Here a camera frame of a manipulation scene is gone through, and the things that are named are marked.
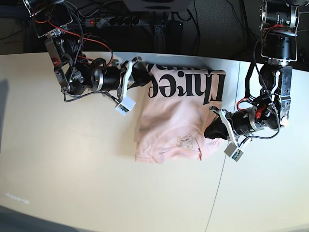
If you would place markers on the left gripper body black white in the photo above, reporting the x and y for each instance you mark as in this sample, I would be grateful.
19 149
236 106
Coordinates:
241 124

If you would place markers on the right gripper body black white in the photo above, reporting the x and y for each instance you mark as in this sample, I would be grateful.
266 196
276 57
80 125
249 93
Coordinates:
112 81

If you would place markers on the pink T-shirt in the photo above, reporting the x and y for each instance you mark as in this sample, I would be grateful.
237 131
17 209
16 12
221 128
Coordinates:
176 112

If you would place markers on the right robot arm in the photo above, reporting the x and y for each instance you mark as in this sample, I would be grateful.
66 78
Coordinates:
74 71

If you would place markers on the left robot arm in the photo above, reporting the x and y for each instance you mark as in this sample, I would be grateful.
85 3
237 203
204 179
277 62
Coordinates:
266 102

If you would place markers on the black table leg column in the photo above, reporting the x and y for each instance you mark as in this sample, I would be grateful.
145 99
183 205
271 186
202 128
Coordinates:
168 38

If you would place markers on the white power strip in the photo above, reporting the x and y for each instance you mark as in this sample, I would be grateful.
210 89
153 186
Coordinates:
112 21

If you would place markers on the white box under table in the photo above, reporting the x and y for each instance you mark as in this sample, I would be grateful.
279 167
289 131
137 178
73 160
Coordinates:
157 5

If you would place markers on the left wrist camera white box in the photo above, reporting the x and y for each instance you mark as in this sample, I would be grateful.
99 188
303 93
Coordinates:
234 152

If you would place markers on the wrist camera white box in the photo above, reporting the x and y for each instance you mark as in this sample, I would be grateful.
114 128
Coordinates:
126 105
234 152

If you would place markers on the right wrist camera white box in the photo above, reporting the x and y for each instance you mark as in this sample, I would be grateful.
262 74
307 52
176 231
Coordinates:
126 105

